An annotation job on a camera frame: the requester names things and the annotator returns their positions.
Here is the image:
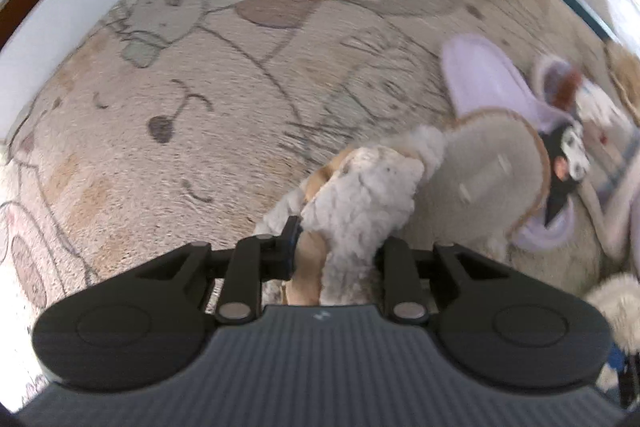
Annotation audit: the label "purple Kuromi slipper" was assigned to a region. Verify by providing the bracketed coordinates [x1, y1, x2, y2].
[440, 34, 589, 251]

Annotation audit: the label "striped knit slipper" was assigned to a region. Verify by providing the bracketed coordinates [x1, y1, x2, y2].
[529, 55, 639, 260]

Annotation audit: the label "cartoon patterned door mat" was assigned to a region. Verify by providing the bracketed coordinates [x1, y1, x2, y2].
[1, 0, 630, 412]

